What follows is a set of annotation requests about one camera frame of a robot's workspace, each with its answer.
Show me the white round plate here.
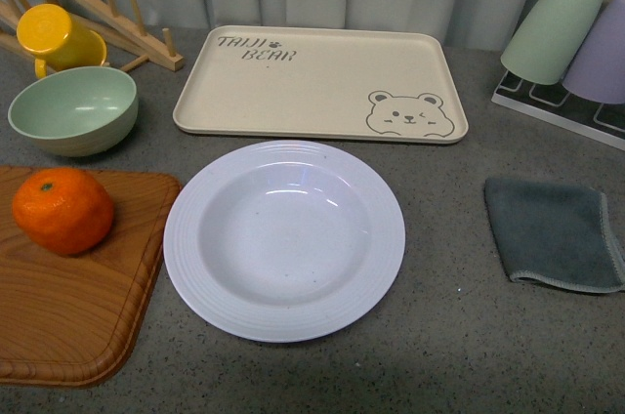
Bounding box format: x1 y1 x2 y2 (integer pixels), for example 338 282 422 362
163 141 405 343

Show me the orange fruit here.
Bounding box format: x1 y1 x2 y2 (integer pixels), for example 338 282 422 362
12 167 114 255

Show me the beige bear tray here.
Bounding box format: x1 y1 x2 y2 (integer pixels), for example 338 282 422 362
173 25 469 145

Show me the green bowl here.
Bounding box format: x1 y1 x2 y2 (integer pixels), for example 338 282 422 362
8 66 139 157

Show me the grey folded cloth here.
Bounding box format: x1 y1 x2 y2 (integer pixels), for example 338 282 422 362
484 178 624 294

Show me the white cup rack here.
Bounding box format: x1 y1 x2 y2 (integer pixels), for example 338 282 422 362
490 0 625 152

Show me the wooden cutting board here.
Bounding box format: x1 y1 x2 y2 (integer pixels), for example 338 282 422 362
1 165 181 388

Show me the green cup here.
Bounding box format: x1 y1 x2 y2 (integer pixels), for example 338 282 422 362
501 0 604 85

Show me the yellow mug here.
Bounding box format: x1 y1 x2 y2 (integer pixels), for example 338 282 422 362
17 4 107 79

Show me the purple cup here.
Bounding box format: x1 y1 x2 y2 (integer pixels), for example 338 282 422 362
562 0 624 104

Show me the wooden dish rack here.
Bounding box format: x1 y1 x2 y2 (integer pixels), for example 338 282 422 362
1 0 185 72

